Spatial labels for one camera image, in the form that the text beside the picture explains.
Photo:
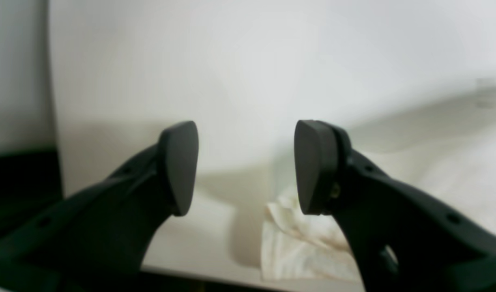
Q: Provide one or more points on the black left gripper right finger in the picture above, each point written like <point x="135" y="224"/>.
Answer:
<point x="403" y="240"/>

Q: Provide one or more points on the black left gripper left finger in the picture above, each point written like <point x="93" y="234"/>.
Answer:
<point x="96" y="239"/>

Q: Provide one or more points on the white printed T-shirt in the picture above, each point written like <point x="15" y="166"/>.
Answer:
<point x="446" y="149"/>

